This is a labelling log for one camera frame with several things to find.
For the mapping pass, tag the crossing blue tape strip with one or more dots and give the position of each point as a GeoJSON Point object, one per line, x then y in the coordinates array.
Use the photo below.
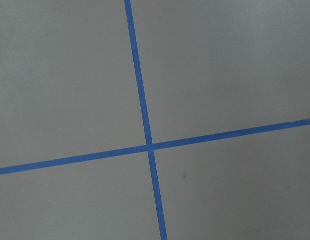
{"type": "Point", "coordinates": [156, 146]}

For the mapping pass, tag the long blue tape strip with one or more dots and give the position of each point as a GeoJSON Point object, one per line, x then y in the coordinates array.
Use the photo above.
{"type": "Point", "coordinates": [146, 122]}

